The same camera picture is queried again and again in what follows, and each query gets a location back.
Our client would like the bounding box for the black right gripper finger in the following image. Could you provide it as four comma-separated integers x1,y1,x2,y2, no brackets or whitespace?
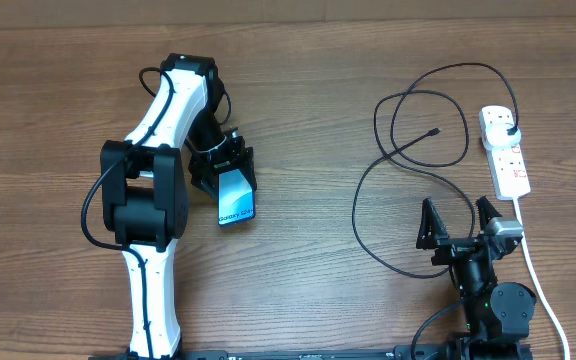
416,198,449,250
476,196,501,231

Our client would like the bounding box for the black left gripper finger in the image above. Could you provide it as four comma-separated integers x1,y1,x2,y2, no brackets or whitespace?
245,147,257,191
190,167,219,200

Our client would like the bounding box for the Samsung Galaxy smartphone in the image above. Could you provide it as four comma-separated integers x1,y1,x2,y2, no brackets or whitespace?
218,169,255,226

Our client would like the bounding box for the black USB charging cable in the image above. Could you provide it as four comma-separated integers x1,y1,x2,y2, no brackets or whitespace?
351,62,521,280

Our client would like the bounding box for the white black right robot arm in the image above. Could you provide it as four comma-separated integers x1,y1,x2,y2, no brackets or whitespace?
237,197,537,360

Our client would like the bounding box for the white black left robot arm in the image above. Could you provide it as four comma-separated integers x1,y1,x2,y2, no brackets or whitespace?
91,53,257,359

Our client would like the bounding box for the white charger plug adapter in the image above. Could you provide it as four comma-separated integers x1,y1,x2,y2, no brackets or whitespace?
482,123,522,151

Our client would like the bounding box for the white power strip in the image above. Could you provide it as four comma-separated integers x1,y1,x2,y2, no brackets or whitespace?
478,105,531,200

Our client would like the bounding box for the white power strip cord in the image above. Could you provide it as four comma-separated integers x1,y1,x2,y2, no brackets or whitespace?
511,197,571,360

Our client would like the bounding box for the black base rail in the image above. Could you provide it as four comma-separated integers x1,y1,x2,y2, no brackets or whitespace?
87,343,534,360

